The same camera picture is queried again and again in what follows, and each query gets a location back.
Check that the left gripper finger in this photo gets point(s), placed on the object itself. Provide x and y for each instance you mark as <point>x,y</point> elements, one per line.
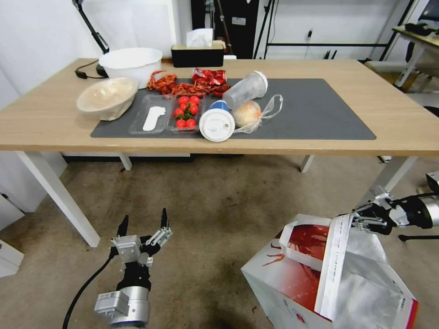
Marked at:
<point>122,227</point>
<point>164,233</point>

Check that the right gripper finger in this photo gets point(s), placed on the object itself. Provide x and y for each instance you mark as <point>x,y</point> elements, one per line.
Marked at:
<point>365,207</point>
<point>368,226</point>

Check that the white red food delivery bag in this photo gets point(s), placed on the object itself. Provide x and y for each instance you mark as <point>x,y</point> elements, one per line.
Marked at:
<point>291,274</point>

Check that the white floor cabinet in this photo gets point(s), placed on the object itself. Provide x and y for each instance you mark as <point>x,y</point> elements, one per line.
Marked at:
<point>8,236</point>

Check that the thin clear plastic bag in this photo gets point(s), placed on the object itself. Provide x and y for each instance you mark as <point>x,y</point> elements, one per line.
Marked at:
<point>271,108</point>

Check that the black stand foot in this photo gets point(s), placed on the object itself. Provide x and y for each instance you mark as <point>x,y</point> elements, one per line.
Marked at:
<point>418,236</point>

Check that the long white paper receipt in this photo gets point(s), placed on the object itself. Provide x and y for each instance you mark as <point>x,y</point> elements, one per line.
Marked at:
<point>334,260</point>

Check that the silver machine base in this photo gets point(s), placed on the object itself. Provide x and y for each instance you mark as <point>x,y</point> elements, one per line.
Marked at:
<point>431,183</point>

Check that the clear plastic tomato box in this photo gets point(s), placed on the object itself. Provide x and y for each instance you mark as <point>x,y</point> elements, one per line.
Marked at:
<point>171,123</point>

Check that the dark grey table mat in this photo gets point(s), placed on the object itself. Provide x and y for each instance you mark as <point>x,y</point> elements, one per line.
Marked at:
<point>308,113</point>

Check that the red cherry tomato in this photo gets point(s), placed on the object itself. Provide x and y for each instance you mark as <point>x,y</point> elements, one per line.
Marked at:
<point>184,100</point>
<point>191,123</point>
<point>179,112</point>
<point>193,109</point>
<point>194,99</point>
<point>180,123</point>

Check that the clear plastic tray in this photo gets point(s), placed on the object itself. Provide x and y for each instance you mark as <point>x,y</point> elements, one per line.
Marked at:
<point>139,116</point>

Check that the blue paper cup white lid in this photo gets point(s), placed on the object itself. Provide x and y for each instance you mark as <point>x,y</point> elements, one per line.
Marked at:
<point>216,125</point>

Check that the beige disposable bowl with lid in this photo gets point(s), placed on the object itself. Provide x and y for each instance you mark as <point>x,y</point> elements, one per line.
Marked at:
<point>104,97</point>

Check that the wooden table with white legs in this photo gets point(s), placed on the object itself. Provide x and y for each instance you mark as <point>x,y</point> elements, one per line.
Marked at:
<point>51,116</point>

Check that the pale round bun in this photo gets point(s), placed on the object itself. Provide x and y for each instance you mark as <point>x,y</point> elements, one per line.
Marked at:
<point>247,114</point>

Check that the red crayfish shell pile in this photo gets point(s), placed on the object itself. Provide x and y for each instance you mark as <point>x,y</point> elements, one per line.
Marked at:
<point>171,87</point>

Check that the large white plastic bowl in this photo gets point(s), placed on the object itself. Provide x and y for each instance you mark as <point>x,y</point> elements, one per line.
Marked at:
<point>132,66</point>

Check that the crumpled red snack wrapper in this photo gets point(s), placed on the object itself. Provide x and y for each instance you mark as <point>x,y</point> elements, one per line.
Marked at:
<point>210,76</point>

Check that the clear plastic cup with lid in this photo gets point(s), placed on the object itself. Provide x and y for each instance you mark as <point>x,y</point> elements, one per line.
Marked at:
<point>245,89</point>

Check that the wooden desk with white legs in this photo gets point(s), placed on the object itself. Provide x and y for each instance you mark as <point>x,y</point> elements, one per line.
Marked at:
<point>418,48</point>

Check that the black tissue box wooden lid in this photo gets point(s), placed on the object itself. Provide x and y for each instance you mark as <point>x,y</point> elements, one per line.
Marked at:
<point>197,57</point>

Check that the black device on desk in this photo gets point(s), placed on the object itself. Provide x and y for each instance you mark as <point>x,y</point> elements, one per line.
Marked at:
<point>420,28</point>

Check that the white tissue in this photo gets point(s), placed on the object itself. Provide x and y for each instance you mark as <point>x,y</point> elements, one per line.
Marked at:
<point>199,37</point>

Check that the black cabinet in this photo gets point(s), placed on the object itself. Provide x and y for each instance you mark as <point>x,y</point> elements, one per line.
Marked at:
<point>236,31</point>

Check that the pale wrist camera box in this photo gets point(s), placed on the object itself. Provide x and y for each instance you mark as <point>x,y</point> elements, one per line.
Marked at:
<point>128,248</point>
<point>382,195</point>

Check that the black metal frame rack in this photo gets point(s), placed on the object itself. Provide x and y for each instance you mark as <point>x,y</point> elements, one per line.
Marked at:
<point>326,44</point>

